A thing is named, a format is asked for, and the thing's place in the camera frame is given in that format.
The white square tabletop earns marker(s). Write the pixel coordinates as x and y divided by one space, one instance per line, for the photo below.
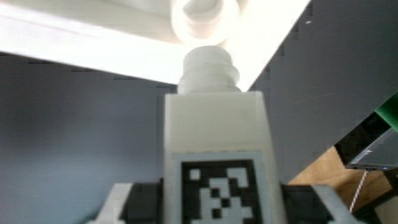
129 36

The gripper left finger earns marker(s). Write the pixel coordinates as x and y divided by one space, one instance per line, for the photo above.
133 205

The dark metal equipment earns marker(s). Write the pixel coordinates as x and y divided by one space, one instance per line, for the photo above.
369 146

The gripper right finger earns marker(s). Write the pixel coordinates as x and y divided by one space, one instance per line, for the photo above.
316 206

